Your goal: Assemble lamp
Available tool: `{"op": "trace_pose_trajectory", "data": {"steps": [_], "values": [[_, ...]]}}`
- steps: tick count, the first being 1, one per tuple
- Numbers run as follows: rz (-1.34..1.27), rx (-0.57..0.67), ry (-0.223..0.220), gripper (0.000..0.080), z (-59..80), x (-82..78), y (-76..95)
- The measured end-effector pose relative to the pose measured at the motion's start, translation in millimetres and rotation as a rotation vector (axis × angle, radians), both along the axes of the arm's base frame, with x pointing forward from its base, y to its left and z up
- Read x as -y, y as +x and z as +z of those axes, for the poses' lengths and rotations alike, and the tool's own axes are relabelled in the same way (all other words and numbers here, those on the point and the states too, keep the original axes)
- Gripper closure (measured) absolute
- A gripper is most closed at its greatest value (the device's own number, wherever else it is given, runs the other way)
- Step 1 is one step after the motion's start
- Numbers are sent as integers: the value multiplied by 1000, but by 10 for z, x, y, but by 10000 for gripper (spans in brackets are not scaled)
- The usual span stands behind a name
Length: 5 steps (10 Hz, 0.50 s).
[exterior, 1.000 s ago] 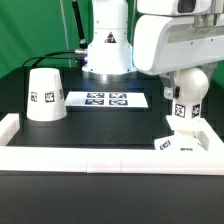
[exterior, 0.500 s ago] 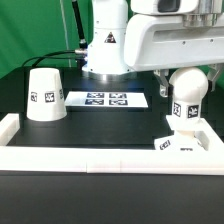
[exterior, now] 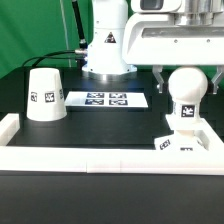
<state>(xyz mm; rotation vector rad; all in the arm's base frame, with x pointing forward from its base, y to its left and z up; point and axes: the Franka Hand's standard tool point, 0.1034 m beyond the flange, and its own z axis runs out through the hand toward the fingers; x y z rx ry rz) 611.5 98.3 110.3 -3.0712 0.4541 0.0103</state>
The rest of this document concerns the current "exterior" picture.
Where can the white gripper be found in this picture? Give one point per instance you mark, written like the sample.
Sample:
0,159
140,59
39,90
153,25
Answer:
154,39

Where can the white lamp bulb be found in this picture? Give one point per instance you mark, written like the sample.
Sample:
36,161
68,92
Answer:
187,86

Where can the white lamp base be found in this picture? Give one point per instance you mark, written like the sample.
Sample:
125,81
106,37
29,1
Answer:
183,137

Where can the white lamp shade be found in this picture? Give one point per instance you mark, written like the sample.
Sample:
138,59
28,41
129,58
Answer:
45,95

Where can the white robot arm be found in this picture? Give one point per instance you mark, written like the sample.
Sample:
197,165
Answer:
104,53

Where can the white marker sheet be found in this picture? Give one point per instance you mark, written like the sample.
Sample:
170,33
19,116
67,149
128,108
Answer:
106,99

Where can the black rod with connector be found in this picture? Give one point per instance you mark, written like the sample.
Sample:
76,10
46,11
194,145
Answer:
82,40

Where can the white U-shaped frame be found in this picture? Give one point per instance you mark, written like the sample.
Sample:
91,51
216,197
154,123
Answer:
12,158

